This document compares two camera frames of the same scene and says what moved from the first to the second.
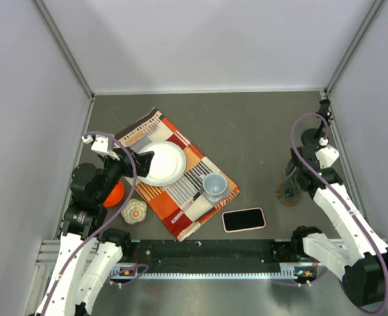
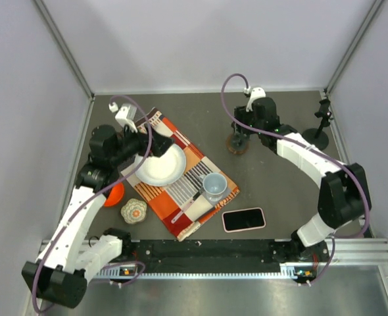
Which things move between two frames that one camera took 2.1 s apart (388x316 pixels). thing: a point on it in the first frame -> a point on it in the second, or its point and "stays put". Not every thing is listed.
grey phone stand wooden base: (289, 193) -> (237, 144)
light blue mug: (214, 185) stays put
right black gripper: (289, 168) -> (242, 114)
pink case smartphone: (243, 220) stays put
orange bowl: (115, 195) stays put
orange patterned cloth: (204, 188) stays put
